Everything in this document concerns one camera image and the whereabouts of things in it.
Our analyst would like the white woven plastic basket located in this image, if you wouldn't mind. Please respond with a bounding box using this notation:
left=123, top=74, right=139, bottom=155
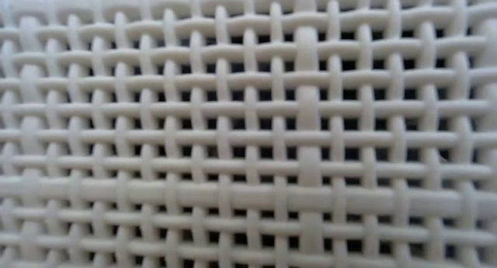
left=0, top=0, right=497, bottom=268

